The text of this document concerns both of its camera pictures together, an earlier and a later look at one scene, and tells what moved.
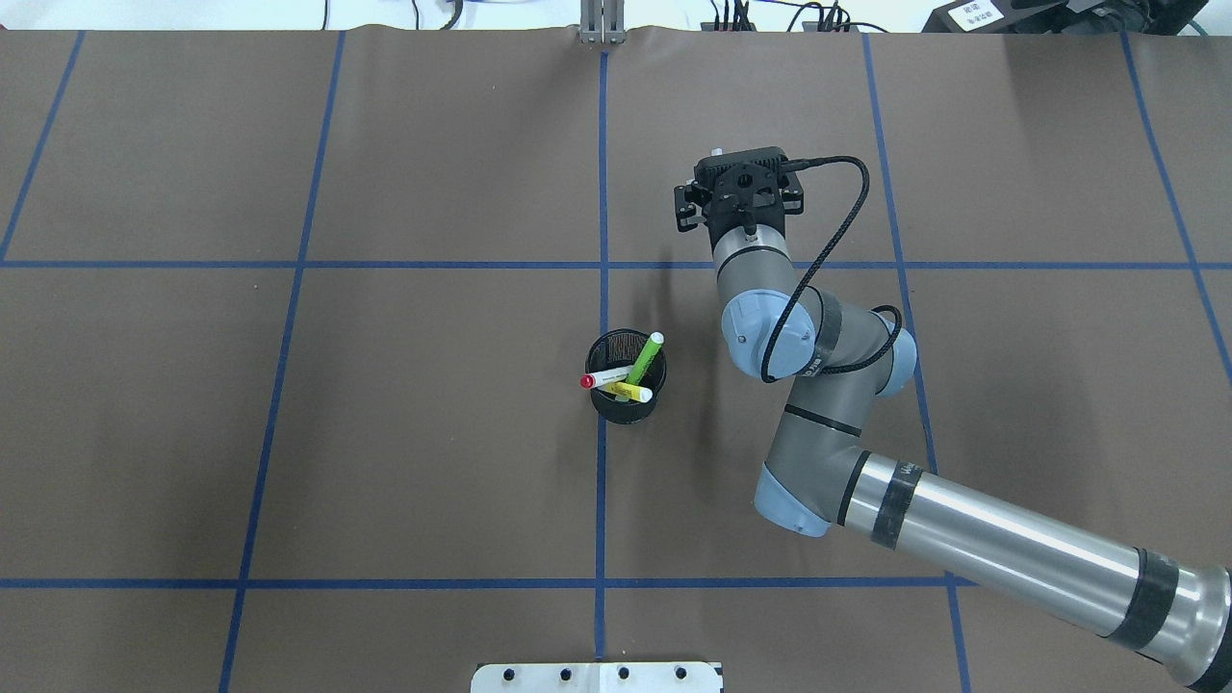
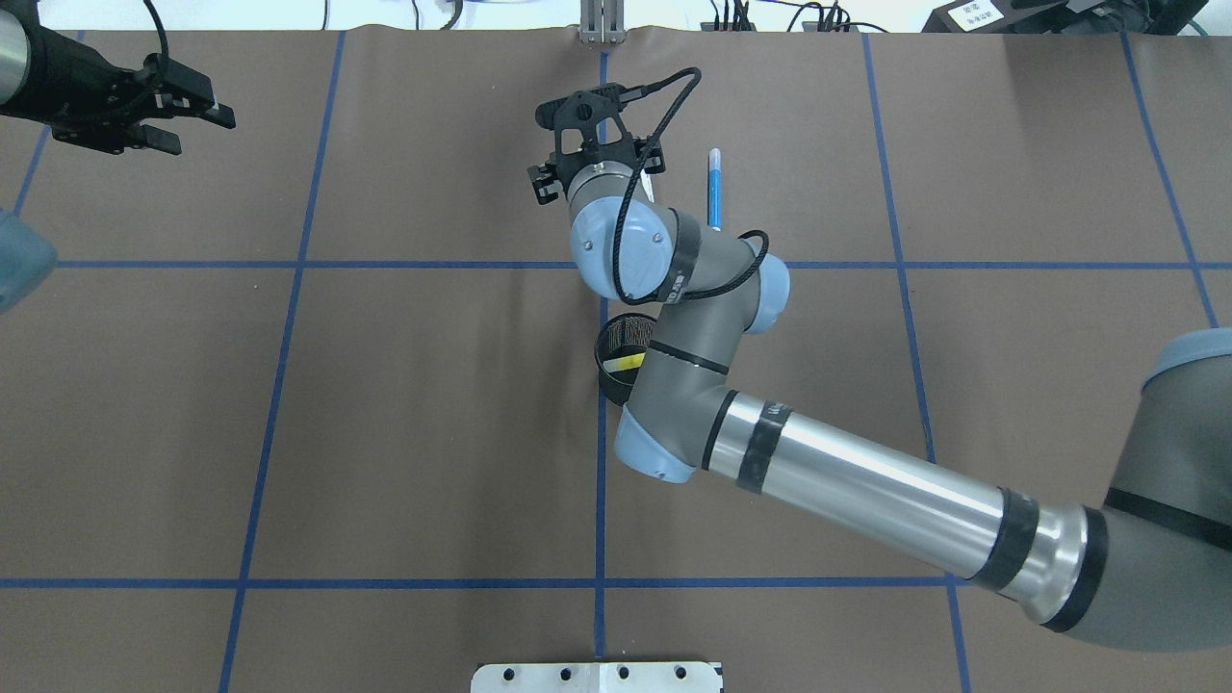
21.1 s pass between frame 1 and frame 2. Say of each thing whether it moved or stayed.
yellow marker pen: moved
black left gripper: moved
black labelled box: stayed
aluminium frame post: stayed
